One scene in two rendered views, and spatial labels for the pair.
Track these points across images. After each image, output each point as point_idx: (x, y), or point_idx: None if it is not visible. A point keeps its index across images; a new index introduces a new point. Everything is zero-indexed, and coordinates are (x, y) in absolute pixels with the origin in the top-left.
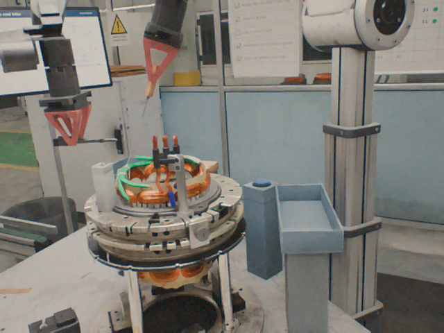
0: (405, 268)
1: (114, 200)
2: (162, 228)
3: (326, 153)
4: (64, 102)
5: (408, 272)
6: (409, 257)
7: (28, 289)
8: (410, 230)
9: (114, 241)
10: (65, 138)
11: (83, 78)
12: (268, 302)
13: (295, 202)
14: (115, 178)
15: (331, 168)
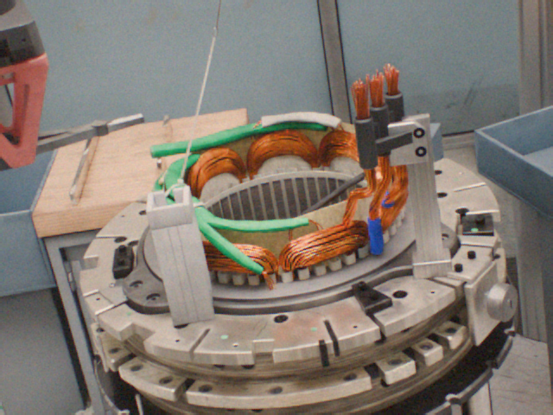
0: (504, 237)
1: (209, 283)
2: (413, 317)
3: (525, 21)
4: (15, 39)
5: (514, 246)
6: (500, 213)
7: None
8: (472, 153)
9: (276, 392)
10: (2, 149)
11: None
12: (501, 413)
13: (528, 158)
14: (5, 225)
15: (547, 55)
